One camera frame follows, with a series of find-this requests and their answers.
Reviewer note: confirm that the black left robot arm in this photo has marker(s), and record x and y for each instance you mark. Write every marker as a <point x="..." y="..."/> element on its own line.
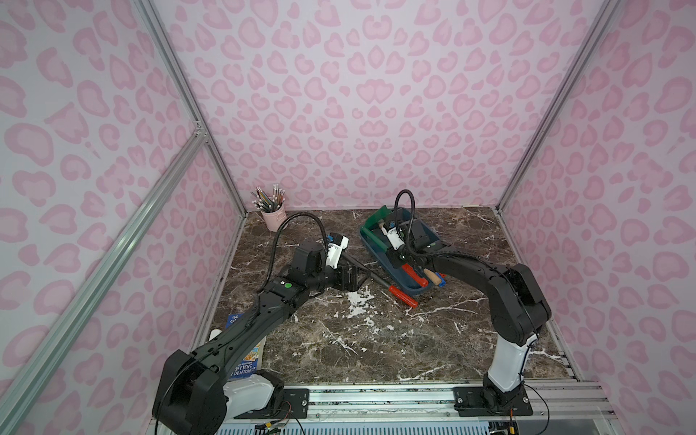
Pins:
<point x="197" y="393"/>

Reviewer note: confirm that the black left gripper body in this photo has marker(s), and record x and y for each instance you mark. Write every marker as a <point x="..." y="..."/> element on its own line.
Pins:
<point x="351" y="276"/>

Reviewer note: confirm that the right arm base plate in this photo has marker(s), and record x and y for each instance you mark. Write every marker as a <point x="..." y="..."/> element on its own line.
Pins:
<point x="488" y="401"/>

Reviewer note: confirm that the wooden handle hammer tool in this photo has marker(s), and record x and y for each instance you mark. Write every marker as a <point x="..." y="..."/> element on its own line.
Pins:
<point x="430" y="276"/>

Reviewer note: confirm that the colored pencils bunch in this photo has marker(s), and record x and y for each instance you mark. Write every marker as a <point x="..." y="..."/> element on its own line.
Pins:
<point x="269" y="202"/>

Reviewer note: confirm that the grey hoe red handle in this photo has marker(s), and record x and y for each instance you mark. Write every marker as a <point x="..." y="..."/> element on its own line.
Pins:
<point x="399" y="260"/>

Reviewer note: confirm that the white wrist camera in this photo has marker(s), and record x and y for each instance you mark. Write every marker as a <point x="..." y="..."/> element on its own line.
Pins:
<point x="392" y="235"/>
<point x="336" y="245"/>

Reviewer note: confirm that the pink pencil cup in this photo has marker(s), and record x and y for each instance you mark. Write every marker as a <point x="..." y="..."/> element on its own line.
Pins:
<point x="274" y="219"/>

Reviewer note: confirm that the grey rake red handle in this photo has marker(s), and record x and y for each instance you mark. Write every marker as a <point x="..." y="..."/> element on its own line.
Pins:
<point x="394" y="290"/>

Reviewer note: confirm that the blue treehouse book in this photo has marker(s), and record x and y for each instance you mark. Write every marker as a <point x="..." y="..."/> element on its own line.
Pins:
<point x="250" y="363"/>

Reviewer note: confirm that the green rake red handle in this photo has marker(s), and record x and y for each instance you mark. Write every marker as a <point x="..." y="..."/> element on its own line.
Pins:
<point x="371" y="233"/>

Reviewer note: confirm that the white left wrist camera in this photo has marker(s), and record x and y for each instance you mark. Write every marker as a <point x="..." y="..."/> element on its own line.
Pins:
<point x="336" y="245"/>

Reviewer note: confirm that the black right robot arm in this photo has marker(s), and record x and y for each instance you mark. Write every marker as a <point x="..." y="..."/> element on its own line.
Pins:
<point x="517" y="306"/>

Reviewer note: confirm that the aluminium front rail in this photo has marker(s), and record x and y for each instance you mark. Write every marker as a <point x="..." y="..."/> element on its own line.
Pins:
<point x="547" y="407"/>

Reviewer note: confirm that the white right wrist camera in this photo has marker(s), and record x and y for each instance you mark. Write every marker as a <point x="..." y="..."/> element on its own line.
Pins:
<point x="392" y="235"/>

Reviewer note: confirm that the white small device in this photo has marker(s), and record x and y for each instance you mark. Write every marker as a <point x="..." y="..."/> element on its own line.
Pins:
<point x="214" y="334"/>

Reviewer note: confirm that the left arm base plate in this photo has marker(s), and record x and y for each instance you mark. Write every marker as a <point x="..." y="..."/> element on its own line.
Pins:
<point x="294" y="402"/>

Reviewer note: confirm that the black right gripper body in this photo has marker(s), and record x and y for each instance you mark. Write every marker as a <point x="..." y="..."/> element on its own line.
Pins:
<point x="410" y="246"/>

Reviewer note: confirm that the teal plastic storage box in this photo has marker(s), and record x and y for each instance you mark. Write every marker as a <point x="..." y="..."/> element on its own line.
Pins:
<point x="402" y="280"/>

